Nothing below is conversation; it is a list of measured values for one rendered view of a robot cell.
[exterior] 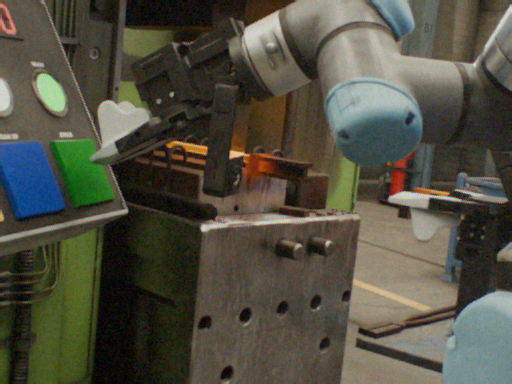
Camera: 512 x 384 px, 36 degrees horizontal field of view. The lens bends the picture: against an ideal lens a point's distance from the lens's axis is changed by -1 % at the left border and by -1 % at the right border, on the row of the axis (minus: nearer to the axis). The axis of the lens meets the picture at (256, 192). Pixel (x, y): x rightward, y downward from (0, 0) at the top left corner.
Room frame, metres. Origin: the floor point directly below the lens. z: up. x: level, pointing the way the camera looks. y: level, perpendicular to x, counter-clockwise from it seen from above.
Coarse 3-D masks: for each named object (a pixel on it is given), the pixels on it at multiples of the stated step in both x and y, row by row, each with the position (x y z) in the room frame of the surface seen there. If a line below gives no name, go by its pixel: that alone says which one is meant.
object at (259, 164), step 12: (168, 144) 1.42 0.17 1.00; (180, 144) 1.39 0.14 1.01; (192, 144) 1.41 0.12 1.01; (252, 156) 1.26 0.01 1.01; (264, 156) 1.26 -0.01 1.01; (252, 168) 1.26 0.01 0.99; (264, 168) 1.26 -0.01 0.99; (276, 168) 1.24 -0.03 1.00; (288, 168) 1.23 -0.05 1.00; (300, 168) 1.21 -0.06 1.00; (288, 180) 1.21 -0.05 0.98; (300, 180) 1.20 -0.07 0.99
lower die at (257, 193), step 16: (128, 160) 1.31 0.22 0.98; (144, 160) 1.32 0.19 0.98; (160, 160) 1.33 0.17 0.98; (176, 160) 1.30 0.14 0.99; (192, 160) 1.30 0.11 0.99; (128, 176) 1.31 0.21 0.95; (144, 176) 1.28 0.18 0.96; (160, 176) 1.25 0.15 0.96; (176, 176) 1.23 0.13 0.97; (192, 176) 1.20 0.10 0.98; (256, 176) 1.28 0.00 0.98; (176, 192) 1.22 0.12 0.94; (192, 192) 1.20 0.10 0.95; (240, 192) 1.25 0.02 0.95; (256, 192) 1.28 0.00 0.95; (272, 192) 1.31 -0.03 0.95; (224, 208) 1.23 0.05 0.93; (240, 208) 1.26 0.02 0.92; (256, 208) 1.28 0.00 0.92; (272, 208) 1.31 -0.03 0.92
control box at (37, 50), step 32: (0, 0) 0.86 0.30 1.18; (32, 0) 0.92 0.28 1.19; (0, 32) 0.83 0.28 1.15; (32, 32) 0.89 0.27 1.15; (0, 64) 0.81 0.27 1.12; (32, 64) 0.86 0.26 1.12; (64, 64) 0.93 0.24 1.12; (32, 96) 0.83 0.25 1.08; (64, 96) 0.89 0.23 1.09; (0, 128) 0.76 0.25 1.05; (32, 128) 0.81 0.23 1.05; (64, 128) 0.86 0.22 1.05; (0, 192) 0.71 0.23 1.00; (64, 192) 0.81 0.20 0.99; (0, 224) 0.69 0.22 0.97; (32, 224) 0.73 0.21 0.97; (64, 224) 0.78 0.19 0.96; (96, 224) 0.88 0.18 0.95; (0, 256) 0.79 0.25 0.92
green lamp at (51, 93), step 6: (42, 78) 0.86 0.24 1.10; (48, 78) 0.87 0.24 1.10; (42, 84) 0.86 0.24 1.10; (48, 84) 0.87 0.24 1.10; (54, 84) 0.88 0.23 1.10; (42, 90) 0.85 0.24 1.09; (48, 90) 0.86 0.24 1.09; (54, 90) 0.87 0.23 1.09; (60, 90) 0.88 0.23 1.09; (42, 96) 0.85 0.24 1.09; (48, 96) 0.85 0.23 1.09; (54, 96) 0.87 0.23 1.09; (60, 96) 0.88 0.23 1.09; (48, 102) 0.85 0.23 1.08; (54, 102) 0.86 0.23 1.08; (60, 102) 0.87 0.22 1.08; (54, 108) 0.86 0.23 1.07; (60, 108) 0.87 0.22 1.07
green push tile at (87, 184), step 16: (64, 144) 0.83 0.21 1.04; (80, 144) 0.86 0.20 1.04; (64, 160) 0.82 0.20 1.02; (80, 160) 0.85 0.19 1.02; (64, 176) 0.82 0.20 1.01; (80, 176) 0.83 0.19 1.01; (96, 176) 0.86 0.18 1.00; (80, 192) 0.82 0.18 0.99; (96, 192) 0.85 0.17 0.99; (112, 192) 0.88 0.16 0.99; (80, 208) 0.82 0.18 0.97
